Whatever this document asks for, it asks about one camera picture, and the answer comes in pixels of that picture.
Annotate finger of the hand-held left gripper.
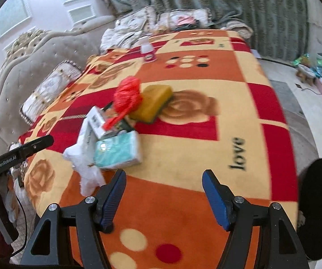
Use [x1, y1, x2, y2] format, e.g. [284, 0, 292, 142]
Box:
[15, 135, 54, 160]

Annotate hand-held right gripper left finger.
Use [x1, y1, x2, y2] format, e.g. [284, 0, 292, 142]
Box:
[19, 169, 127, 269]

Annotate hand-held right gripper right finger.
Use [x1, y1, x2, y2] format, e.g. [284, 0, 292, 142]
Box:
[202, 169, 310, 269]

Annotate white plastic bag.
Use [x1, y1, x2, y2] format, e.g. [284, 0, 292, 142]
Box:
[63, 143, 105, 197]

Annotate white paper packet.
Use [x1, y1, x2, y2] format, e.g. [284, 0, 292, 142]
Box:
[77, 118, 97, 152]

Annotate teal tissue pack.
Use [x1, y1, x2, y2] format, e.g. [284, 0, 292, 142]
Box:
[94, 131, 143, 170]

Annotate white carton box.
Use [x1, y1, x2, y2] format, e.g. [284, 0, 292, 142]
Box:
[86, 106, 107, 139]

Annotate dark green packet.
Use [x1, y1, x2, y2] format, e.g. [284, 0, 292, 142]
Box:
[102, 102, 136, 135]

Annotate red plastic bag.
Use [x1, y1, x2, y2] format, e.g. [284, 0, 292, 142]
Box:
[103, 76, 143, 131]

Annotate yellow sponge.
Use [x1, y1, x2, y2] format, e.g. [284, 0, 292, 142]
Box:
[129, 85, 173, 124]

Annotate black trash bin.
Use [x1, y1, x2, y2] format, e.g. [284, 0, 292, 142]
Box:
[297, 158, 322, 261]

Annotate white fluffy cloth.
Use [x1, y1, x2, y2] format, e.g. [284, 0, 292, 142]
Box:
[6, 143, 37, 227]

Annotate printed orange red blanket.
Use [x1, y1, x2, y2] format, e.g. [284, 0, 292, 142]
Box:
[18, 29, 300, 269]

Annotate embroidered fringed pillow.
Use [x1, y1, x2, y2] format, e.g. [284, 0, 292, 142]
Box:
[158, 8, 213, 31]
[115, 6, 157, 31]
[19, 60, 83, 125]

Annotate beige tufted sofa back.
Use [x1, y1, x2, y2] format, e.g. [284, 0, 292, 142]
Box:
[0, 15, 115, 160]

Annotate white crumpled quilt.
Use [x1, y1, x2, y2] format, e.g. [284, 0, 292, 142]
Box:
[99, 26, 150, 52]

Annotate white bottle red label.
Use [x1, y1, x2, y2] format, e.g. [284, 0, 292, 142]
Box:
[138, 35, 157, 62]

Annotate small wooden stool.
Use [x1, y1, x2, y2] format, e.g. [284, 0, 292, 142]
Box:
[295, 64, 317, 85]

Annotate green snack bags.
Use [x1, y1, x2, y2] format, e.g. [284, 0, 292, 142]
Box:
[294, 54, 313, 66]

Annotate folded clothes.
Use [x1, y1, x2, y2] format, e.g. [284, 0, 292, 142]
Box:
[175, 15, 206, 30]

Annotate green patterned curtain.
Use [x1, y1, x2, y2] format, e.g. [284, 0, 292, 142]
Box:
[102, 0, 310, 62]

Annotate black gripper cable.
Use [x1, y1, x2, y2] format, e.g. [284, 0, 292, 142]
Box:
[10, 193, 28, 257]

